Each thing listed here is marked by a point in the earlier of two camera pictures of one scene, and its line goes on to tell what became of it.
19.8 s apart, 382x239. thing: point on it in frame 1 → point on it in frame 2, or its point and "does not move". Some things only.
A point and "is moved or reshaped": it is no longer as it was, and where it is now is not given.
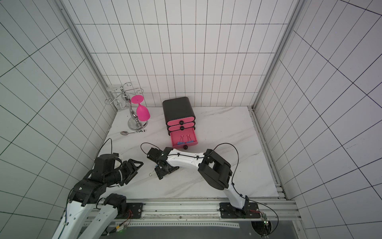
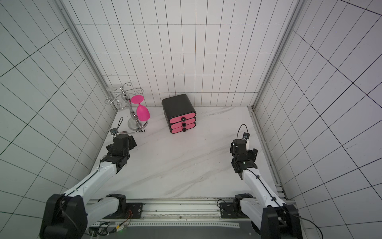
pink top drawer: [171, 123] is moved or reshaped
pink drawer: [180, 126] is moved or reshaped
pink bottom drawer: [186, 135] is moved or reshaped
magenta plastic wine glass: [142, 112] does not move
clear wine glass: [119, 102] does not move
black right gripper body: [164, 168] → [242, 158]
